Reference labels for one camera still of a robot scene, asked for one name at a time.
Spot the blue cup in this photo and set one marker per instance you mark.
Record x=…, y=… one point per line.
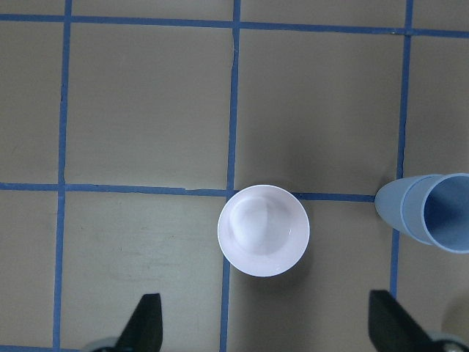
x=389, y=202
x=435, y=211

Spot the pink bowl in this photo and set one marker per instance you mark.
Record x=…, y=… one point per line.
x=263, y=231

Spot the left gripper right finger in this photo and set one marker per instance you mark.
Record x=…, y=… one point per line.
x=390, y=327

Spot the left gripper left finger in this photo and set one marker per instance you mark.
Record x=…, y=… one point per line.
x=144, y=330

